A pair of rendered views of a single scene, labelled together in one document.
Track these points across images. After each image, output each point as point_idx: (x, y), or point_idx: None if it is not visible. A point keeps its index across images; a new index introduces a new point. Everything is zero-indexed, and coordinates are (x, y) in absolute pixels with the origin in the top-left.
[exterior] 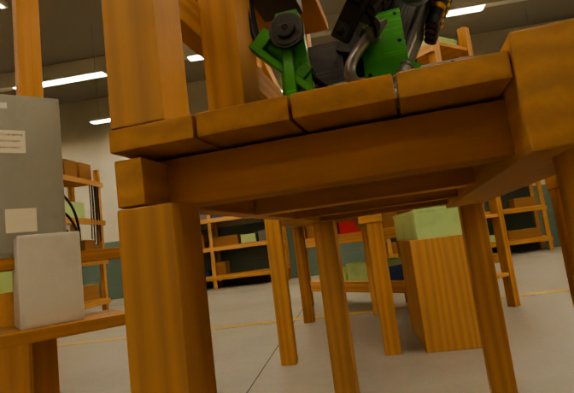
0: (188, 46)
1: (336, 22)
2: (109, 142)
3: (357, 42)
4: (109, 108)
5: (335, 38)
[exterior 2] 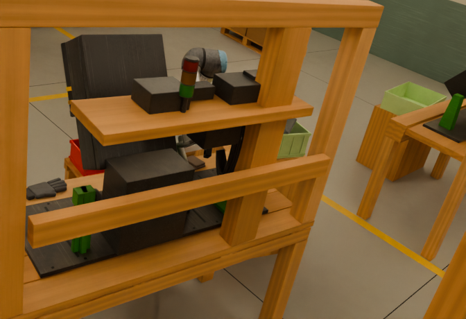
0: (272, 188)
1: (211, 149)
2: (313, 222)
3: (184, 151)
4: (315, 213)
5: (209, 157)
